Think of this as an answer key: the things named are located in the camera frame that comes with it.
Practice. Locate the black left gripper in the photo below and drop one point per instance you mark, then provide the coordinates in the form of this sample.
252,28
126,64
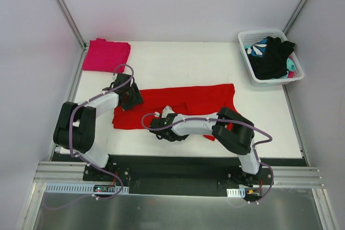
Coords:
132,98

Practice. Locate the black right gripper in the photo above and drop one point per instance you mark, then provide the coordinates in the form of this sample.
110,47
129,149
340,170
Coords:
164,134

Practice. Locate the red t shirt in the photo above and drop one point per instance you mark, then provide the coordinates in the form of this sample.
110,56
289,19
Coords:
192,100

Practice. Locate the white plastic laundry basket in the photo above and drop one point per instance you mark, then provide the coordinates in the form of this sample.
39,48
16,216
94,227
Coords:
269,58

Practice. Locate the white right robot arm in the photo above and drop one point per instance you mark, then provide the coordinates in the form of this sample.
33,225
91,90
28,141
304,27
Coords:
233,131

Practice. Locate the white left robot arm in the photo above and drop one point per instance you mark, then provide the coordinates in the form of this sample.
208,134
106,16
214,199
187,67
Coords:
76,125

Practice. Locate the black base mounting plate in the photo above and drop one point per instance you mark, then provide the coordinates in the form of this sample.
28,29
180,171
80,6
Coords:
177,176

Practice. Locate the folded magenta t shirt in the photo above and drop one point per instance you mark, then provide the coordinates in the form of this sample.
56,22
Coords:
106,56

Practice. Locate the black t shirt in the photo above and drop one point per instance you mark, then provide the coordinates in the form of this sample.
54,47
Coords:
272,57

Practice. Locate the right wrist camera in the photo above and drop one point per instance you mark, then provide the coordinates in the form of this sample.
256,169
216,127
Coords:
165,112

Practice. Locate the right white cable duct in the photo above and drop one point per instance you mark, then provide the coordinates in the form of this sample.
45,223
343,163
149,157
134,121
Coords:
235,193

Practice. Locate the white cable duct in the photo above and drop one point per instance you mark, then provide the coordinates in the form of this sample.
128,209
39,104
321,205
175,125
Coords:
73,188
235,193

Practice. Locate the left white cable duct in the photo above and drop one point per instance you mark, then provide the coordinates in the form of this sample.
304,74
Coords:
73,188

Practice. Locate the aluminium rail left side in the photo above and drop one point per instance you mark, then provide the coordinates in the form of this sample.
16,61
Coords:
59,171

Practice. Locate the aluminium rail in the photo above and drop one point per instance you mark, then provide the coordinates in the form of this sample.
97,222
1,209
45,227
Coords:
298,177
59,171

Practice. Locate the left aluminium frame post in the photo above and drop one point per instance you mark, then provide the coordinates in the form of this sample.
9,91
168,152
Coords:
71,23

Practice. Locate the aluminium frame post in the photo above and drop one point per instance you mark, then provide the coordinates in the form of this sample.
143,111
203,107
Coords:
71,23
295,15

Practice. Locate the aluminium rail right side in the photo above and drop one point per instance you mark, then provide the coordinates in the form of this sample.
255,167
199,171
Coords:
298,177

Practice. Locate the right aluminium frame post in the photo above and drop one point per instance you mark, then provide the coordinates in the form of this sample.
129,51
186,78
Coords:
295,15

